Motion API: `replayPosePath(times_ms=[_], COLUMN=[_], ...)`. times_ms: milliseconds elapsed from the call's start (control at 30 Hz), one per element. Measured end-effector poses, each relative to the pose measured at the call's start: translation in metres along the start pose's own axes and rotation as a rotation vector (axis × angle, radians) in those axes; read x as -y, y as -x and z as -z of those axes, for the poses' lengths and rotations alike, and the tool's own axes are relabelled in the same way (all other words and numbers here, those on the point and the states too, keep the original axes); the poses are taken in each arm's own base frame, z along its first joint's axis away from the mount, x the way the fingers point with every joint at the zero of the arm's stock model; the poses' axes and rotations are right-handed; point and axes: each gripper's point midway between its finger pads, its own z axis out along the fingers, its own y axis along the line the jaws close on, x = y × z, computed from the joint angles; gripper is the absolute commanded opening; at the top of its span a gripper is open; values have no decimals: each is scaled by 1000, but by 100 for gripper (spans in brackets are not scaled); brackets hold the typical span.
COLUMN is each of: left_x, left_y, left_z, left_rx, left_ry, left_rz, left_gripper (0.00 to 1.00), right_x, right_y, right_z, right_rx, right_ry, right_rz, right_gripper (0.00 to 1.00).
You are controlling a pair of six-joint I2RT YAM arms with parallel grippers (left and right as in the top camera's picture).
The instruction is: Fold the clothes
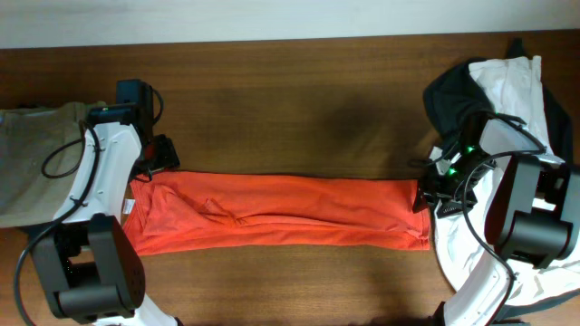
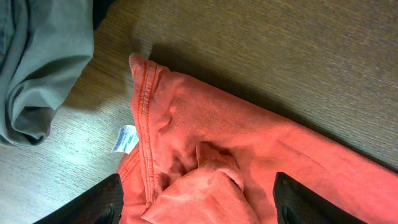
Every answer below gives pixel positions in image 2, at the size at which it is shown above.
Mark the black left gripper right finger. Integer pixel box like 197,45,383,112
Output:
273,172,363,224

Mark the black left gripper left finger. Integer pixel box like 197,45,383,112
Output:
35,174,124,224

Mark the red soccer t-shirt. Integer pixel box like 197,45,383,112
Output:
118,54,397,223

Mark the beige folded garment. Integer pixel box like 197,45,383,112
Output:
1,0,94,147

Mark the black garment under beige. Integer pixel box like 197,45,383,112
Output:
93,0,115,30

